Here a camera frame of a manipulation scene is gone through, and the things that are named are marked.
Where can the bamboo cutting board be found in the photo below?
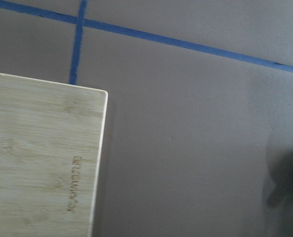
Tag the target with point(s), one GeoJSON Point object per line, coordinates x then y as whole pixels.
{"type": "Point", "coordinates": [51, 138]}

